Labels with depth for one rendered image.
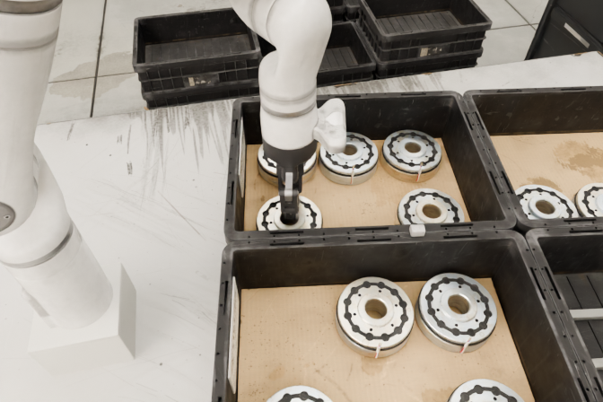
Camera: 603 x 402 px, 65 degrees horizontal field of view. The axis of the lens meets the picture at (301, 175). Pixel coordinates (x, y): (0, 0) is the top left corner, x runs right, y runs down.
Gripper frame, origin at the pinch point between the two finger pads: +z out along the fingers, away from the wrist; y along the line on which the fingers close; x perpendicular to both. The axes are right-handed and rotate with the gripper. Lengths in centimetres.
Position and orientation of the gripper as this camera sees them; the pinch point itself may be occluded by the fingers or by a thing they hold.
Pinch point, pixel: (292, 196)
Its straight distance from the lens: 74.6
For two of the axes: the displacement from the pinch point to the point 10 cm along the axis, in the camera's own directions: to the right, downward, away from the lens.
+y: -0.3, 7.4, -6.7
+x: 10.0, 0.2, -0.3
